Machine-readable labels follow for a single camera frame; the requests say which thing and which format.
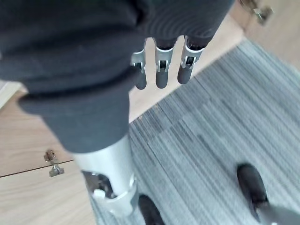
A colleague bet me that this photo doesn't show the wooden cabinet door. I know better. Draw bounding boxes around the wooden cabinet door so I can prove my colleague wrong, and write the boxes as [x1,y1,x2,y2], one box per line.
[0,160,100,225]
[242,0,300,66]

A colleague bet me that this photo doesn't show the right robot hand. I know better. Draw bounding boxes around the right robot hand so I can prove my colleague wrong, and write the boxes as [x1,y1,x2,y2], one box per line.
[0,0,237,225]

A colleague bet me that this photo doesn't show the white board edge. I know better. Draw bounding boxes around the white board edge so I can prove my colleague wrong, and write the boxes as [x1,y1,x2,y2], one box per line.
[0,79,23,110]

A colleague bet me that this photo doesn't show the wooden cabinet side panel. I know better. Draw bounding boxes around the wooden cabinet side panel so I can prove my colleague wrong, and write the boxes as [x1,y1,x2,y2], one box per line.
[0,0,256,178]

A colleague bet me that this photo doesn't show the dark robot foot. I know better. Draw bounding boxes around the dark robot foot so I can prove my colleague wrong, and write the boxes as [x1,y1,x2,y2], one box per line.
[138,194,166,225]
[236,163,270,213]

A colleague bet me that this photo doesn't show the silver cabinet hinge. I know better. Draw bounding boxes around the silver cabinet hinge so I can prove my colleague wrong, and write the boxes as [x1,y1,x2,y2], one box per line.
[43,149,65,178]
[252,6,275,25]

